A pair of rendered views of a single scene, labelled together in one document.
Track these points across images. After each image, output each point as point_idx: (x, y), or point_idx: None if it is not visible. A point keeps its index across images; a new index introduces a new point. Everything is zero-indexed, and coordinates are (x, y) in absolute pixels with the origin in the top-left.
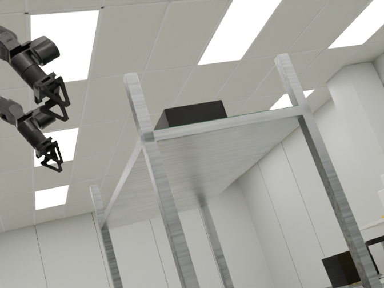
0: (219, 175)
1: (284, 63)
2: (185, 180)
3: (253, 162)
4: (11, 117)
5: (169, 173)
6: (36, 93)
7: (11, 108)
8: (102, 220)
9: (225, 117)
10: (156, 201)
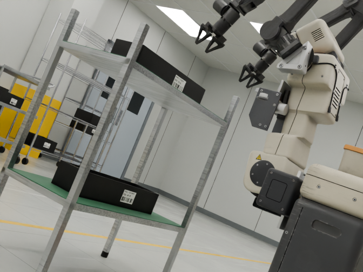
0: (135, 87)
1: None
2: (157, 95)
3: (129, 87)
4: (247, 12)
5: (182, 106)
6: (261, 77)
7: None
8: (145, 70)
9: None
10: (141, 82)
